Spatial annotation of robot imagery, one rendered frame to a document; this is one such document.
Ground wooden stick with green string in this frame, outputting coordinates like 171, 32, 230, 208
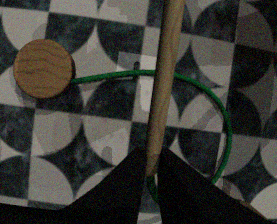
70, 0, 232, 204

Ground brown wooden block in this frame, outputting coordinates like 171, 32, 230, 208
234, 198, 268, 221

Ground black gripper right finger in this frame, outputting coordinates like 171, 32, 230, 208
157, 148, 274, 224

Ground round wooden disc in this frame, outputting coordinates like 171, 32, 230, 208
13, 39, 75, 100

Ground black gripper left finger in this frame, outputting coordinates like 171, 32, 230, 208
0, 147, 147, 224

